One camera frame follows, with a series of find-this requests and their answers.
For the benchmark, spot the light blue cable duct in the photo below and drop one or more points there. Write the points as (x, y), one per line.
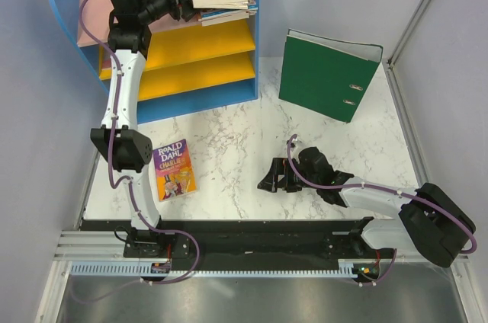
(152, 269)

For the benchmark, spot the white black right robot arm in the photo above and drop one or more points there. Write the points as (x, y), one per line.
(423, 220)

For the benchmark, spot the red 13-Storey Treehouse book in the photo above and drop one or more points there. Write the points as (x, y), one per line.
(225, 23)

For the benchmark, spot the blue yellow pink bookshelf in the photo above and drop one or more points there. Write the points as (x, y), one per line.
(190, 68)

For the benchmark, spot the green lever arch file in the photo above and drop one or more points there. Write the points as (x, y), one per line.
(325, 75)

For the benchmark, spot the aluminium frame rail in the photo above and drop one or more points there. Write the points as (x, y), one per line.
(417, 16)

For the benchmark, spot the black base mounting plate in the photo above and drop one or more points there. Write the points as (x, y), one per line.
(245, 245)

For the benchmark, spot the Roald Dahl Charlie book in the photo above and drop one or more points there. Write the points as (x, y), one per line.
(174, 171)

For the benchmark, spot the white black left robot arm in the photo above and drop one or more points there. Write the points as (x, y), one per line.
(118, 140)

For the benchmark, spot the dogs Bark picture book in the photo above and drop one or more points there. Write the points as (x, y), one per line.
(252, 6)

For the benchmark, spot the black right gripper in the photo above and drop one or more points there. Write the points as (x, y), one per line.
(280, 166)

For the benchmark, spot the Othello orange book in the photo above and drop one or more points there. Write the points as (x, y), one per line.
(216, 14)

